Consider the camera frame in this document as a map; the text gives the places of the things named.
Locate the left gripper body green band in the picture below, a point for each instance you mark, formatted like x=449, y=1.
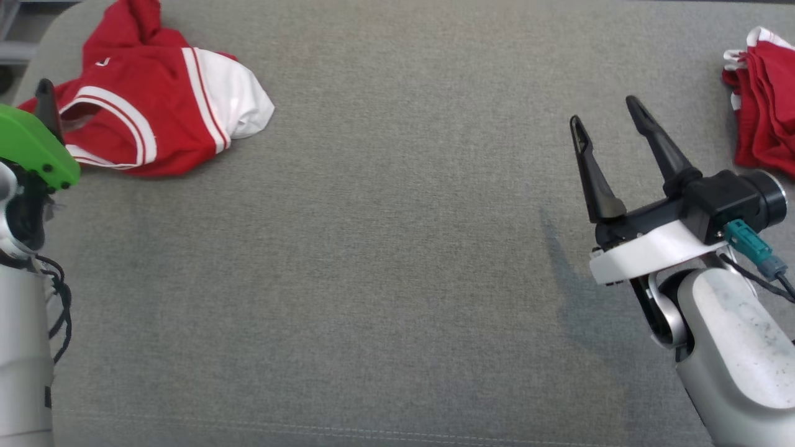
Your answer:
x=25, y=143

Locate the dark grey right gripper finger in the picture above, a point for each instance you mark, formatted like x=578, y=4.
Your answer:
x=596, y=192
x=661, y=149

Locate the red white basketball jersey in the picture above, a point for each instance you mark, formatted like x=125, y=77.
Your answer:
x=161, y=118

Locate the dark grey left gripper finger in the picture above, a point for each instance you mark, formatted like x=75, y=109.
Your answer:
x=46, y=105

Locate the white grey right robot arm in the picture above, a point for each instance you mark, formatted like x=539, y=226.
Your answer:
x=733, y=347

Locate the red shorts white trim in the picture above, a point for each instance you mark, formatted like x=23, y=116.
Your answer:
x=767, y=112

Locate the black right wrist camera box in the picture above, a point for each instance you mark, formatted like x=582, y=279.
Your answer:
x=726, y=198

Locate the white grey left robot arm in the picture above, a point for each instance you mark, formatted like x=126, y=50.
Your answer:
x=22, y=347

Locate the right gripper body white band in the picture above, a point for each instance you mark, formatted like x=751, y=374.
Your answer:
x=646, y=248

